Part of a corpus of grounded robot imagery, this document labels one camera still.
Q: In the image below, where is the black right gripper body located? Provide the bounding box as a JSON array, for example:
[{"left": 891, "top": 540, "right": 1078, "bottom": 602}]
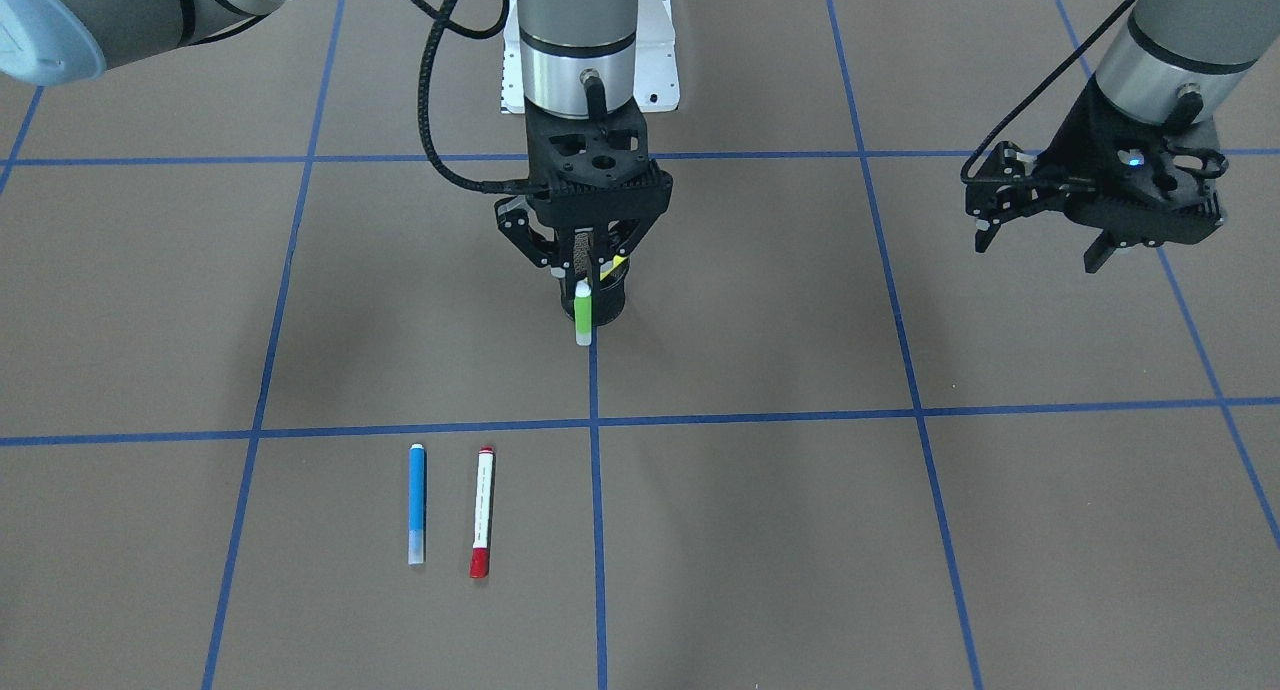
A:
[{"left": 495, "top": 106, "right": 675, "bottom": 269}]

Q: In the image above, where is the black mesh pen cup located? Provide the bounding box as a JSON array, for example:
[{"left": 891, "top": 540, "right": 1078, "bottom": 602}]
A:
[{"left": 559, "top": 265, "right": 628, "bottom": 326}]

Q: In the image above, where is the yellow highlighter pen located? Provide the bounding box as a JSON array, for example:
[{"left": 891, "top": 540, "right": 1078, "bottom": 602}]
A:
[{"left": 600, "top": 253, "right": 628, "bottom": 280}]

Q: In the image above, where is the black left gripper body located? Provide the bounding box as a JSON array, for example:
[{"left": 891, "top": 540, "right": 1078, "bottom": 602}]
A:
[{"left": 964, "top": 81, "right": 1229, "bottom": 248}]

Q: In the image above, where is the blue highlighter pen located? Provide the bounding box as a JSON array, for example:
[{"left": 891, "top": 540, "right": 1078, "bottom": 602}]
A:
[{"left": 406, "top": 443, "right": 426, "bottom": 567}]

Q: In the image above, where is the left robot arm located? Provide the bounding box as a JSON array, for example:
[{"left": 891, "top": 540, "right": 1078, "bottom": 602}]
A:
[{"left": 961, "top": 0, "right": 1277, "bottom": 274}]

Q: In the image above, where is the green highlighter pen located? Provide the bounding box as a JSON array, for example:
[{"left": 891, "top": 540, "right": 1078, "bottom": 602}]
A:
[{"left": 571, "top": 279, "right": 594, "bottom": 347}]

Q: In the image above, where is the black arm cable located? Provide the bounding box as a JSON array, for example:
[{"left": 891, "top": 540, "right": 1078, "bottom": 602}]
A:
[{"left": 384, "top": 0, "right": 561, "bottom": 195}]

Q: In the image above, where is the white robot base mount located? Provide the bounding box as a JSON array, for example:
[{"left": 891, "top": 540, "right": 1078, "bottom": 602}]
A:
[{"left": 500, "top": 0, "right": 681, "bottom": 115}]

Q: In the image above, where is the red white marker pen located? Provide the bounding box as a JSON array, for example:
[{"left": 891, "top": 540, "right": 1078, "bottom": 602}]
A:
[{"left": 468, "top": 447, "right": 497, "bottom": 580}]

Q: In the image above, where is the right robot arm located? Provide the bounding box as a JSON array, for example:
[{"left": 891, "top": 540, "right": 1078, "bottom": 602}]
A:
[{"left": 3, "top": 0, "right": 675, "bottom": 300}]

